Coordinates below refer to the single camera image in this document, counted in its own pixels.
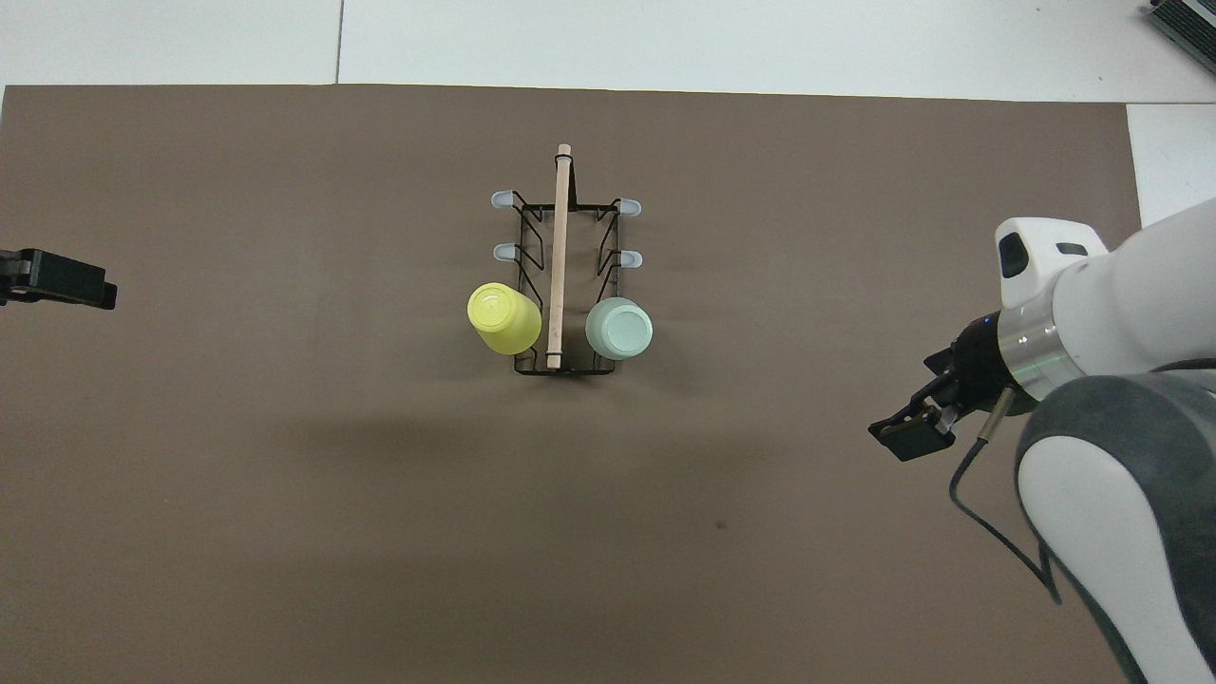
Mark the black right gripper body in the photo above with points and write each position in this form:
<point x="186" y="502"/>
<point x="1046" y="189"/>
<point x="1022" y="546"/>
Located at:
<point x="978" y="370"/>

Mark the pale green plastic cup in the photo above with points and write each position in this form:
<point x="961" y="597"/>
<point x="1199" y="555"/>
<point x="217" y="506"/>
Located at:
<point x="619" y="329"/>

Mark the yellow plastic cup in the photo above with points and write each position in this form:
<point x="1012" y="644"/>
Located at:
<point x="503" y="318"/>

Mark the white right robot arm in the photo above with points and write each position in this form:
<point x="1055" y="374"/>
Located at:
<point x="1140" y="285"/>

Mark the brown table mat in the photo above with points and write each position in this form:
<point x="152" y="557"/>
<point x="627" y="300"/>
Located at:
<point x="285" y="522"/>

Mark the grey ribbed device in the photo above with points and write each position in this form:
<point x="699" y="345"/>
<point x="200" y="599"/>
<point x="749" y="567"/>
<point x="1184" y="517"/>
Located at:
<point x="1192" y="17"/>

